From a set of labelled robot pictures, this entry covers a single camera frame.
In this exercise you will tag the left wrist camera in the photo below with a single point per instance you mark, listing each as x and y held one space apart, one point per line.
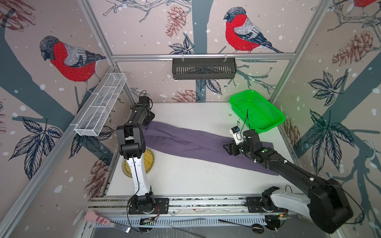
145 101

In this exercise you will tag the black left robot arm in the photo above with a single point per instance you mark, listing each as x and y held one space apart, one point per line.
132 146

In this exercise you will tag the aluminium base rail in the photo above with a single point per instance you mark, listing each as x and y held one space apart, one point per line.
189 211

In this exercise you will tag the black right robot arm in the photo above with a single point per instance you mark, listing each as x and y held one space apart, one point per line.
323 201

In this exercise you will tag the green plastic basket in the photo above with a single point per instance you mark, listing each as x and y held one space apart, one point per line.
256 111

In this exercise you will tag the black hanging wire basket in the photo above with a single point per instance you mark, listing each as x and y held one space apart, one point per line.
204 68

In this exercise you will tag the yellow round woven mat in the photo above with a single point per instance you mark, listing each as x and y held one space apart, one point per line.
149 159

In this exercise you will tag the horizontal aluminium frame bar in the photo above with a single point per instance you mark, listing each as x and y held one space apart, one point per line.
255 56

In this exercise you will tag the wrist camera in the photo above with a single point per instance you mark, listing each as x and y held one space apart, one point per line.
236 133
145 101

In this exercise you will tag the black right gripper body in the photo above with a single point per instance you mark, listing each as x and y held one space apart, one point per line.
242 148

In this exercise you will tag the black spoon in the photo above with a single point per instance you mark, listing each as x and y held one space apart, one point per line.
256 228

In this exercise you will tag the purple trousers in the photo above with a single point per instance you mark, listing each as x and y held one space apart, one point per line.
196 145

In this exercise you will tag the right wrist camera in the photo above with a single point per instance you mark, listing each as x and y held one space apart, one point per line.
236 133

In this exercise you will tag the pink handled spatula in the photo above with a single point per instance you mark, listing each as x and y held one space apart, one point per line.
91 216

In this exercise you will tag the white mesh wall shelf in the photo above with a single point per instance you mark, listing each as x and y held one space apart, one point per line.
95 117

